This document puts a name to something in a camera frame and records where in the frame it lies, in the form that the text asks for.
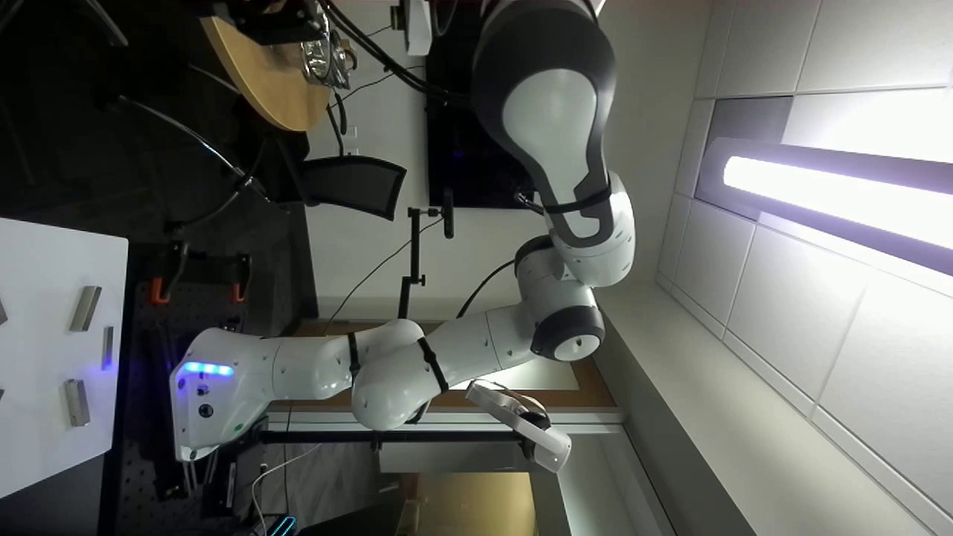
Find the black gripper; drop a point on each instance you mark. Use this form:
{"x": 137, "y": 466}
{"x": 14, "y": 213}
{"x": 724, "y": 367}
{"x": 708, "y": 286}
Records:
{"x": 273, "y": 19}

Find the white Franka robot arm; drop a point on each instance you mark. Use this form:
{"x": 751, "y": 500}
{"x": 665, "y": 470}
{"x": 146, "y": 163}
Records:
{"x": 300, "y": 367}

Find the black mesh office chair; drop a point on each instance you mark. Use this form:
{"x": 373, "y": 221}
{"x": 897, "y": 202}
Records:
{"x": 353, "y": 181}

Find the round wooden table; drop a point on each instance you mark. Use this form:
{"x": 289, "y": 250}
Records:
{"x": 270, "y": 83}

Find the black clamp stand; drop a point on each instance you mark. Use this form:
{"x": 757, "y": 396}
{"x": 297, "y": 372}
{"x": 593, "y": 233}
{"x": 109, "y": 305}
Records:
{"x": 413, "y": 247}

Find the small grey metal block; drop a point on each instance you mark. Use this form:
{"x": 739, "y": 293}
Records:
{"x": 75, "y": 402}
{"x": 84, "y": 308}

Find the thin grey metal strip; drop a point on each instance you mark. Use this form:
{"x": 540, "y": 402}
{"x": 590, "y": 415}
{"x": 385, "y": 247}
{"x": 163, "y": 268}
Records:
{"x": 109, "y": 347}

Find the white flat board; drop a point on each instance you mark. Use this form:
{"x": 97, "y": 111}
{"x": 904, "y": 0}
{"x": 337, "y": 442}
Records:
{"x": 39, "y": 347}

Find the long ceiling light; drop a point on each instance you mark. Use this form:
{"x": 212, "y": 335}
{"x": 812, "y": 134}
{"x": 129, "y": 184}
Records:
{"x": 845, "y": 196}

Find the shiny metal camera mount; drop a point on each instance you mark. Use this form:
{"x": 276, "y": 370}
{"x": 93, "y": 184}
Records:
{"x": 319, "y": 61}

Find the black wall panel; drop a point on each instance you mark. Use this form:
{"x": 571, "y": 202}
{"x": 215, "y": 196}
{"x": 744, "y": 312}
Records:
{"x": 456, "y": 150}

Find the black camera pole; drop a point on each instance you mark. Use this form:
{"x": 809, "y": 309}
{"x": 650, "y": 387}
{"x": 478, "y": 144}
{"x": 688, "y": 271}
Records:
{"x": 330, "y": 436}

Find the white stereo camera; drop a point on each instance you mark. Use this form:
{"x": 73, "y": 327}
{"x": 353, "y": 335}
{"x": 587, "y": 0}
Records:
{"x": 540, "y": 451}

